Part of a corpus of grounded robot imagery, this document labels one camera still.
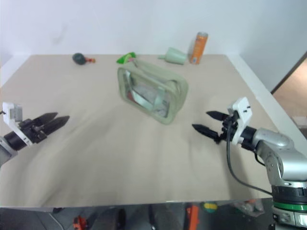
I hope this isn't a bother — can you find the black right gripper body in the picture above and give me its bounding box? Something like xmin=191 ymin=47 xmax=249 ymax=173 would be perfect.
xmin=214 ymin=111 xmax=241 ymax=145

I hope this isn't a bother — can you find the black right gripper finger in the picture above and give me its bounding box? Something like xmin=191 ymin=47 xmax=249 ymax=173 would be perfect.
xmin=191 ymin=123 xmax=220 ymax=142
xmin=206 ymin=110 xmax=228 ymax=122

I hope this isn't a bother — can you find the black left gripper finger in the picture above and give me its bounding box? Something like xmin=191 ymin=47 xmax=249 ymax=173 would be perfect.
xmin=35 ymin=112 xmax=59 ymax=124
xmin=44 ymin=115 xmax=71 ymax=136

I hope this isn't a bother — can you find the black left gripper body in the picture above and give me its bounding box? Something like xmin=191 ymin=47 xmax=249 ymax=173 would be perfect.
xmin=18 ymin=118 xmax=48 ymax=145

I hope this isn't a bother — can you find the clear green toiletry pouch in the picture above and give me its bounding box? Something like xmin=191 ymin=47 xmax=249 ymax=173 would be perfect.
xmin=117 ymin=59 xmax=189 ymax=126

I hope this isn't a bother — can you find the dark green round toy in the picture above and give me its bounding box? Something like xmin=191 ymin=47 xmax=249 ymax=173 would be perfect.
xmin=72 ymin=53 xmax=88 ymax=66

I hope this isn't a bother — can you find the orange drink can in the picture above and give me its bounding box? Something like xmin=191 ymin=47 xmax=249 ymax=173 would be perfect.
xmin=189 ymin=31 xmax=209 ymax=65

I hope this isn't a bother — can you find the pale green funnel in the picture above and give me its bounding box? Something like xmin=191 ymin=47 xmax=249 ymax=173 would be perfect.
xmin=157 ymin=46 xmax=188 ymax=66

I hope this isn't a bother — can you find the beige table cloth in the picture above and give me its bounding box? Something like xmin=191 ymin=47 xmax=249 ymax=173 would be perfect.
xmin=0 ymin=54 xmax=303 ymax=208

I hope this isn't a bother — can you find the green yellow round object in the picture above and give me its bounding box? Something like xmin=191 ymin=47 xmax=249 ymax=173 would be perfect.
xmin=202 ymin=202 xmax=218 ymax=214

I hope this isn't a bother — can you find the clear bag with orange items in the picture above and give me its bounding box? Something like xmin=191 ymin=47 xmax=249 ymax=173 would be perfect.
xmin=234 ymin=199 xmax=265 ymax=217

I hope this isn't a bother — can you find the brown wooden door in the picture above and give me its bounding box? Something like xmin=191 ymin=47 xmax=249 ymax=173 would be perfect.
xmin=271 ymin=50 xmax=307 ymax=140

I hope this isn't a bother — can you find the orange black tool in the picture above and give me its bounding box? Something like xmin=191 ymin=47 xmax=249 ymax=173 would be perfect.
xmin=185 ymin=205 xmax=200 ymax=230

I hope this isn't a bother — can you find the bright green plastic toy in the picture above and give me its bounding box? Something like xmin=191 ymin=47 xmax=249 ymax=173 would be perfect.
xmin=116 ymin=52 xmax=137 ymax=65

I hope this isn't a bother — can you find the small orange black device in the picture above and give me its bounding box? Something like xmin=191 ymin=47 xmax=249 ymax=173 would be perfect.
xmin=72 ymin=215 xmax=91 ymax=230

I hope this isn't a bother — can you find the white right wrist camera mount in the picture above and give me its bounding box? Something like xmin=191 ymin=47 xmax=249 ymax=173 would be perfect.
xmin=227 ymin=96 xmax=253 ymax=146

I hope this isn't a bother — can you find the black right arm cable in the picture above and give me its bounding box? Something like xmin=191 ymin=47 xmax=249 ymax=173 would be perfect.
xmin=226 ymin=119 xmax=274 ymax=196

